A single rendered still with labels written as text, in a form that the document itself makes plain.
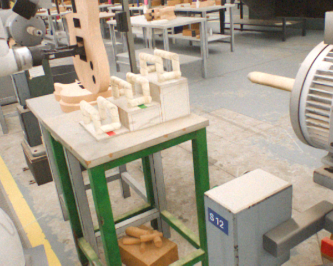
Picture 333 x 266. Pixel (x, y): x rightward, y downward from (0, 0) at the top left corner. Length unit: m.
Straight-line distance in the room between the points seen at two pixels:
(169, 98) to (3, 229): 0.87
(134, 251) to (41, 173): 1.40
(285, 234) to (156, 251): 1.44
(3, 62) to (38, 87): 1.77
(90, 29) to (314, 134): 0.93
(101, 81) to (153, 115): 0.30
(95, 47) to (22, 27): 1.74
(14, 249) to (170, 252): 1.15
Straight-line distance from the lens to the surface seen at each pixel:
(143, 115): 1.61
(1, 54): 1.51
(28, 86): 3.28
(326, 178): 0.85
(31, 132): 3.32
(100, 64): 1.46
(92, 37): 1.47
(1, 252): 1.20
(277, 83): 1.00
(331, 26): 0.81
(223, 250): 0.80
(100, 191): 1.50
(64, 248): 2.57
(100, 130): 1.58
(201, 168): 1.73
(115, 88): 1.76
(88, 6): 1.44
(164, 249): 2.18
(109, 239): 1.63
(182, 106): 1.70
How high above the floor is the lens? 1.53
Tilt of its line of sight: 23 degrees down
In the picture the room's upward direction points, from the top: 6 degrees counter-clockwise
